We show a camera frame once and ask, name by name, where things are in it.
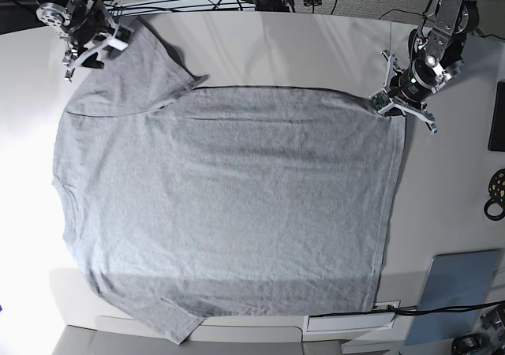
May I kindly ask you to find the black cable on table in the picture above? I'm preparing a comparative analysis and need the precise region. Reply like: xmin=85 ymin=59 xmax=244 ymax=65
xmin=307 ymin=301 xmax=505 ymax=319

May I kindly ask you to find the grey T-shirt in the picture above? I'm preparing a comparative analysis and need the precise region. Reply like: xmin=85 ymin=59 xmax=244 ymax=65
xmin=53 ymin=19 xmax=406 ymax=344

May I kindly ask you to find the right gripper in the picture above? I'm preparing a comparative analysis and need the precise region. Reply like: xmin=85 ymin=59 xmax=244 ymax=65
xmin=64 ymin=11 xmax=118 ymax=82

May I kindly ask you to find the blue-grey flat board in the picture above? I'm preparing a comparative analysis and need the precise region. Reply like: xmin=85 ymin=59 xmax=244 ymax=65
xmin=404 ymin=248 xmax=503 ymax=346

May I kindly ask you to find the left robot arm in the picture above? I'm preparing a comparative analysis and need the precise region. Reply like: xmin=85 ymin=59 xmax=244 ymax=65
xmin=370 ymin=0 xmax=480 ymax=133

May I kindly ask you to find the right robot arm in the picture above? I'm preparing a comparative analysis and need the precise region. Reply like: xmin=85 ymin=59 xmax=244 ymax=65
xmin=36 ymin=0 xmax=132 ymax=81

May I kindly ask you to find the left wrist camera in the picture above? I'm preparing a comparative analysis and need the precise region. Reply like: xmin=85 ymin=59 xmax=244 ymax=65
xmin=370 ymin=89 xmax=395 ymax=115

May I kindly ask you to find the black tablet at edge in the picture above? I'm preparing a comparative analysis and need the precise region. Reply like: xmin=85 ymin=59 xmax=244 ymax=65
xmin=488 ymin=80 xmax=505 ymax=152

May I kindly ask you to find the black cable on floor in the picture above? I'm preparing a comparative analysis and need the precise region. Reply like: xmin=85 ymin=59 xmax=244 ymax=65
xmin=380 ymin=8 xmax=427 ymax=21

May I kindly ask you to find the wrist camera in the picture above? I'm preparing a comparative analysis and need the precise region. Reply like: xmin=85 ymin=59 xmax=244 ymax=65
xmin=370 ymin=89 xmax=395 ymax=115
xmin=106 ymin=24 xmax=133 ymax=51

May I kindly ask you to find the black and yellow round tool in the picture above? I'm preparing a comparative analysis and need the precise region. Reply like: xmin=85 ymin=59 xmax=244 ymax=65
xmin=484 ymin=169 xmax=505 ymax=222

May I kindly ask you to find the black device bottom right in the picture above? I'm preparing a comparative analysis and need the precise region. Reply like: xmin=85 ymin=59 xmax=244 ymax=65
xmin=451 ymin=333 xmax=488 ymax=355

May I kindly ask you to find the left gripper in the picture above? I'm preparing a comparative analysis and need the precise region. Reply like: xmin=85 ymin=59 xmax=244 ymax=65
xmin=380 ymin=50 xmax=438 ymax=133

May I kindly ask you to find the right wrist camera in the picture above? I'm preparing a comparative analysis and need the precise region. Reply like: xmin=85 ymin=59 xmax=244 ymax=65
xmin=106 ymin=24 xmax=133 ymax=51

